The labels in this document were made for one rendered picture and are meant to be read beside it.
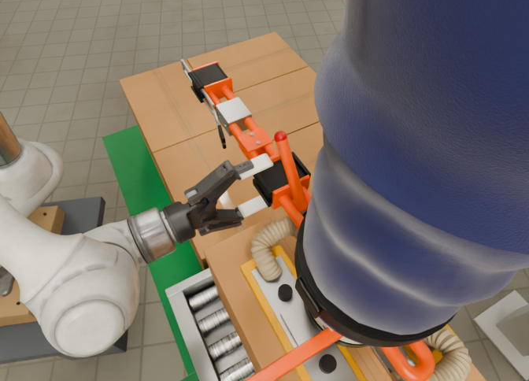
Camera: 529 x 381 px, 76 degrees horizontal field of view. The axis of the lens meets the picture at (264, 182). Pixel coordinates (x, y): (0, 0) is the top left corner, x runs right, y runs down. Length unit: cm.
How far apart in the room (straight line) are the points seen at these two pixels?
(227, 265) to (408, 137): 74
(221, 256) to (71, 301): 51
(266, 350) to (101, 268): 46
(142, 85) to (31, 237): 162
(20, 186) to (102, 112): 179
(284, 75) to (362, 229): 176
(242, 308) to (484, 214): 70
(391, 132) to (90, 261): 39
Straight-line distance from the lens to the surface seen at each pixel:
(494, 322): 212
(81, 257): 48
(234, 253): 89
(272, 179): 68
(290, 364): 56
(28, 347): 121
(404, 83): 17
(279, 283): 71
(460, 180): 19
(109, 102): 290
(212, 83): 88
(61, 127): 286
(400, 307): 38
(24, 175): 108
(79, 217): 132
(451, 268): 30
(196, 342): 121
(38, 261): 49
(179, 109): 185
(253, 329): 84
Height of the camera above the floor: 177
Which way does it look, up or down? 55 degrees down
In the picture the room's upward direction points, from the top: straight up
